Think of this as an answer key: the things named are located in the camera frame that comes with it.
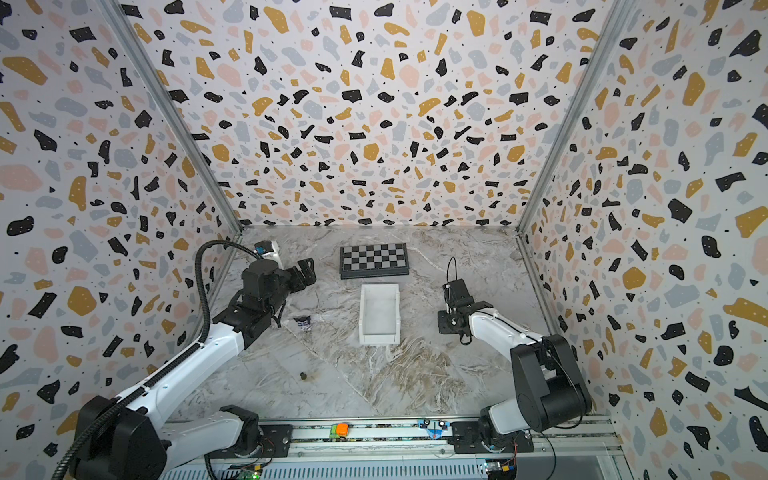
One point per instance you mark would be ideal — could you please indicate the black checkered chess board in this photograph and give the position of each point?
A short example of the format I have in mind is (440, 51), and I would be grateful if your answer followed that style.
(373, 261)

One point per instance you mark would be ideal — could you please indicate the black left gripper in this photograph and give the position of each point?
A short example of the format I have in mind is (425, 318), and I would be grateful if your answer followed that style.
(309, 271)

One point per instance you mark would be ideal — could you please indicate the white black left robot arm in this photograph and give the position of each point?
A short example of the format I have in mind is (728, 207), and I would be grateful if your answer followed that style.
(128, 437)

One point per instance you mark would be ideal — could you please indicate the blue connector on rail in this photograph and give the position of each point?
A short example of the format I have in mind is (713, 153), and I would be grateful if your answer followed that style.
(435, 429)

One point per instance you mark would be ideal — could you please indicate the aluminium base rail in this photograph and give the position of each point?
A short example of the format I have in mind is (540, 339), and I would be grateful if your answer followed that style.
(397, 448)

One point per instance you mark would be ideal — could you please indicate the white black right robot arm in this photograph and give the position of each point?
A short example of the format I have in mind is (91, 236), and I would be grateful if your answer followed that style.
(548, 387)

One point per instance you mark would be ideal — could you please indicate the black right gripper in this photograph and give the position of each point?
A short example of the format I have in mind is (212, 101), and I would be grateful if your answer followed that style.
(453, 305)

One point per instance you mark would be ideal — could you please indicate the aluminium corner post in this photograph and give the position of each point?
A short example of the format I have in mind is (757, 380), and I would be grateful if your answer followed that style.
(128, 39)
(610, 33)

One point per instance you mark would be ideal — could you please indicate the white plastic bin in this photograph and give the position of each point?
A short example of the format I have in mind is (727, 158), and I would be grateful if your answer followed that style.
(379, 316)

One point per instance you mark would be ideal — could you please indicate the aluminium corner post left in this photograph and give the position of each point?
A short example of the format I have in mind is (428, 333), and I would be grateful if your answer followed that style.
(128, 39)

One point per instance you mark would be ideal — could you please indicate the aluminium corner post right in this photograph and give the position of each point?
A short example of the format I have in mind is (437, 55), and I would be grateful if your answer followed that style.
(610, 33)

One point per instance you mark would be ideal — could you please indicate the orange green button block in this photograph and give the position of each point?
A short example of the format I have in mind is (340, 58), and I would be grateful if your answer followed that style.
(339, 431)

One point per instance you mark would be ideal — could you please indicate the small black wrapper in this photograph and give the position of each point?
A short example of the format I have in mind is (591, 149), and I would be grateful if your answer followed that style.
(304, 322)

